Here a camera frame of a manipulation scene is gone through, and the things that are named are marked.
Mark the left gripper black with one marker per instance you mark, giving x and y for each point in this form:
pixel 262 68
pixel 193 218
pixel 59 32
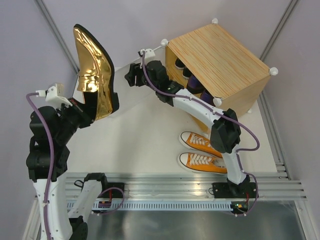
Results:
pixel 86 117

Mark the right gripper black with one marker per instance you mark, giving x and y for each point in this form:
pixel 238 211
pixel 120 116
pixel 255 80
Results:
pixel 134 70

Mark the gold heeled shoe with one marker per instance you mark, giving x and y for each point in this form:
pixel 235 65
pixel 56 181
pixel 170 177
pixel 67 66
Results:
pixel 96 75

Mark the black canvas sneaker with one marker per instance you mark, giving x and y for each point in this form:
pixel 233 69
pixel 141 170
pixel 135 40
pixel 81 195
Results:
pixel 179 64
pixel 186 73

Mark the purple loafer shoe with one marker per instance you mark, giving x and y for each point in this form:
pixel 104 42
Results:
pixel 194 86
pixel 207 97

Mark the wooden two-shelf shoe cabinet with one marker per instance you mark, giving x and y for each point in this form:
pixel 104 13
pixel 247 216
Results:
pixel 231 73

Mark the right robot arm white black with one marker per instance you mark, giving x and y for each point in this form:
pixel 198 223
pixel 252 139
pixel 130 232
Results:
pixel 225 130

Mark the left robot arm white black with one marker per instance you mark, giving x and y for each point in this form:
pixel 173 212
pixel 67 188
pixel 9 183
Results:
pixel 47 166

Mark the orange canvas sneaker upper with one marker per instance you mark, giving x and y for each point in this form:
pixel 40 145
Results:
pixel 194 141

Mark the orange canvas sneaker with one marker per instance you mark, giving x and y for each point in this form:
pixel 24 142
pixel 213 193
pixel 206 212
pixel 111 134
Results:
pixel 198 163
pixel 194 141

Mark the orange canvas sneaker lower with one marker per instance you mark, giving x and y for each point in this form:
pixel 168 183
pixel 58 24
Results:
pixel 198 163

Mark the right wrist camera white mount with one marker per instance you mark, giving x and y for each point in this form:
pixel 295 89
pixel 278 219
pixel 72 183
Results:
pixel 147 54

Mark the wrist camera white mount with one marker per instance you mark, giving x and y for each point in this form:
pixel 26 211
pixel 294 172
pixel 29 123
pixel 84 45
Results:
pixel 147 54
pixel 54 96

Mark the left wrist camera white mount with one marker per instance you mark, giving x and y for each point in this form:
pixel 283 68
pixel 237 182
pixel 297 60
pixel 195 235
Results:
pixel 54 96

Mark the aluminium rail frame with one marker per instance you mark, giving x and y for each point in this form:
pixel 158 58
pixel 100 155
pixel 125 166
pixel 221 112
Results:
pixel 150 182

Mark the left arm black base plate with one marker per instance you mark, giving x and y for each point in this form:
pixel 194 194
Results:
pixel 112 190

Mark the white slotted cable duct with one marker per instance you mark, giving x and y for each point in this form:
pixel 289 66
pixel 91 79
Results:
pixel 139 205

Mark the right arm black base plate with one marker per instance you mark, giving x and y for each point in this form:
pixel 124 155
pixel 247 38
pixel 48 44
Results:
pixel 227 190

